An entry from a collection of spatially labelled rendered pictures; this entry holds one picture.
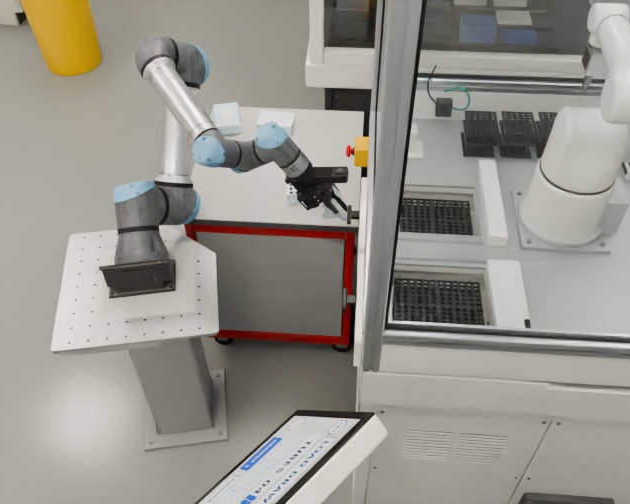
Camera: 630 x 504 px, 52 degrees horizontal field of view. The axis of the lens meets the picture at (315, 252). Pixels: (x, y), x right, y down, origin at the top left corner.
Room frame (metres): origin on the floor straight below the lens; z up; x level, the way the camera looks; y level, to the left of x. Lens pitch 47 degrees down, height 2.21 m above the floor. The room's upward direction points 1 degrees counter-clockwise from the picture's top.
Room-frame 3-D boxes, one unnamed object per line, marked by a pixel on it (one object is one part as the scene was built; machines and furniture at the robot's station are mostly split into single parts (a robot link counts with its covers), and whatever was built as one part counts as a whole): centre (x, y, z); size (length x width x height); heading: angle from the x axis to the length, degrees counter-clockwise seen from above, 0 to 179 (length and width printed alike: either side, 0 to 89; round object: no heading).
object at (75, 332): (1.25, 0.52, 0.70); 0.45 x 0.44 x 0.12; 97
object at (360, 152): (1.69, -0.15, 0.88); 0.07 x 0.05 x 0.07; 175
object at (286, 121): (1.96, 0.14, 0.79); 0.13 x 0.09 x 0.05; 81
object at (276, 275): (1.79, 0.12, 0.38); 0.62 x 0.58 x 0.76; 175
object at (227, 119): (2.01, 0.32, 0.78); 0.15 x 0.10 x 0.04; 9
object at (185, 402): (1.25, 0.49, 0.38); 0.30 x 0.30 x 0.76; 7
